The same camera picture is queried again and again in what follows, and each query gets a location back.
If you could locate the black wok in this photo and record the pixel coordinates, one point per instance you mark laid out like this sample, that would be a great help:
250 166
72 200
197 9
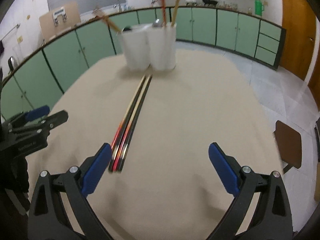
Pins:
209 2

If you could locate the metal sink faucet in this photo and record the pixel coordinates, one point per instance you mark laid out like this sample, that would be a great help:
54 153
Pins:
117 1

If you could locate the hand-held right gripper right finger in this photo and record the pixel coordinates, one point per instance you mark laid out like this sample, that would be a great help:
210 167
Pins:
225 170

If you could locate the row of chopsticks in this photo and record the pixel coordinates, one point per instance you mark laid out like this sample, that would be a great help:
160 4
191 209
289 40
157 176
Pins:
132 110

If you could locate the light wooden chopstick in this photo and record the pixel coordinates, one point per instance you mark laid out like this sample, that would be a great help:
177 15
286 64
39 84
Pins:
176 7
111 23

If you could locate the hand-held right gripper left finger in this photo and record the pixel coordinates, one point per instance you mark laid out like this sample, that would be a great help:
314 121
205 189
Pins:
97 170

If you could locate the black plastic spoon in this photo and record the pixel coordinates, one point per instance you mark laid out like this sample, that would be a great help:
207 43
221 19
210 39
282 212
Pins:
127 28

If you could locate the bottles by sink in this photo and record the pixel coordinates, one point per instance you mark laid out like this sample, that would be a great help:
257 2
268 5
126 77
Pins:
127 7

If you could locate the metal spoon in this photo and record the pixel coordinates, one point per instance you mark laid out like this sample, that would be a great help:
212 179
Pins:
157 23

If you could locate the white two-compartment utensil holder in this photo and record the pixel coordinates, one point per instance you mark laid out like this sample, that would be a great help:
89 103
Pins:
160 50

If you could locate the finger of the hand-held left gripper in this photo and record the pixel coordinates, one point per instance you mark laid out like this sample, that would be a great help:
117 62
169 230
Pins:
56 118
37 112

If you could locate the metal towel rail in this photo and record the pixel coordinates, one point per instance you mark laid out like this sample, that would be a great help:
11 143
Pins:
13 29

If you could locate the green thermos jug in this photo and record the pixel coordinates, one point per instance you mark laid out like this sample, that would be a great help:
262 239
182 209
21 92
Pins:
258 6

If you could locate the red patterned chopstick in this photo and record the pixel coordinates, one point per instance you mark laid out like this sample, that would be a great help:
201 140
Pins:
163 7

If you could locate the metal kettle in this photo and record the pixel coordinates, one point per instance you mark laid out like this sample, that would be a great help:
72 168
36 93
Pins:
11 63

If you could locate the white device with clips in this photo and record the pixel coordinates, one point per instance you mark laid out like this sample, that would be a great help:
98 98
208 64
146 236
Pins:
59 12

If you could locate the dark towel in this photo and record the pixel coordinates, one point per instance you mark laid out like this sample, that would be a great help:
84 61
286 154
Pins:
1 46

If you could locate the brown wooden door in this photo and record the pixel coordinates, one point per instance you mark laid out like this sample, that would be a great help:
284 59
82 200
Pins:
315 87
297 30

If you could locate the yellow wall socket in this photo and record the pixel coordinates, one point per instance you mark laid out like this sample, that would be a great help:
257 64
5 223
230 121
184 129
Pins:
19 39

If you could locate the brown stool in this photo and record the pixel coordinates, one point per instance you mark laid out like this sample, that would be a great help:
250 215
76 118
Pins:
287 142

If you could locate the green base cabinet run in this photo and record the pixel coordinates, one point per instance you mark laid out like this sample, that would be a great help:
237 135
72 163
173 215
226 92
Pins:
65 47
225 27

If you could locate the brown board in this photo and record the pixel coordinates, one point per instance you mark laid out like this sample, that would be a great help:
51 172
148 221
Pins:
46 27

